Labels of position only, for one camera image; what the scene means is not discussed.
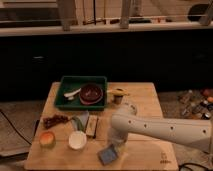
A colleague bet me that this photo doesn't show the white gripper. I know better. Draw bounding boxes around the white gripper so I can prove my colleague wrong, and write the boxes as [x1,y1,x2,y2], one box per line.
[107,128,128,147]

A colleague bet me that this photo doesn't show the blue sponge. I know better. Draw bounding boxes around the blue sponge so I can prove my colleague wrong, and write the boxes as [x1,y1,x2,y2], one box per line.
[98,145,118,165]

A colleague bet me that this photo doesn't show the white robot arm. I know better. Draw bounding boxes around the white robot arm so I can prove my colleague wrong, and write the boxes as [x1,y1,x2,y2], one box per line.
[108,102,213,154]

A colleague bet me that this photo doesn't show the wooden block with black edge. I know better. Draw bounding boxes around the wooden block with black edge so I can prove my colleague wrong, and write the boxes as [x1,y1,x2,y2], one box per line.
[86,115,98,137]

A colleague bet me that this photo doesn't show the grey green cloth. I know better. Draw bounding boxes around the grey green cloth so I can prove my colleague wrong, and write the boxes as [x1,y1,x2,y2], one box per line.
[71,111,89,131]

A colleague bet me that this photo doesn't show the dark red bowl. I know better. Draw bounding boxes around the dark red bowl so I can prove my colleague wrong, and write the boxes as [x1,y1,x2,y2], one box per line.
[79,83,103,105]

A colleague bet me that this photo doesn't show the white brush in tray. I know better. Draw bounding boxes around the white brush in tray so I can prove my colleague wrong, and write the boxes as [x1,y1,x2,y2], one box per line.
[64,88,81,98]

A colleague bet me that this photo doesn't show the orange round cup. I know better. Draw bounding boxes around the orange round cup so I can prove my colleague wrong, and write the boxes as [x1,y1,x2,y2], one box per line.
[39,131,55,147]

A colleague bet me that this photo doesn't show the brown grape bunch toy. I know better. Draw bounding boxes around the brown grape bunch toy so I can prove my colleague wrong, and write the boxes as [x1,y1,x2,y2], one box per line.
[43,115,69,129]

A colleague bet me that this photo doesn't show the green plastic tray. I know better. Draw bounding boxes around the green plastic tray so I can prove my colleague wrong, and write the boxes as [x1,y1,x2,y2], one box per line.
[54,76,107,111]

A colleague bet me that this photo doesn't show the bottles pile on floor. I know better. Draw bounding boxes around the bottles pile on floor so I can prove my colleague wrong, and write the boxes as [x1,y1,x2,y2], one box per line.
[178,88,213,120]

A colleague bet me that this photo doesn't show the black cable on floor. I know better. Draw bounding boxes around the black cable on floor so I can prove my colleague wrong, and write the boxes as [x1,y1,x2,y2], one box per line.
[0,109,33,147]

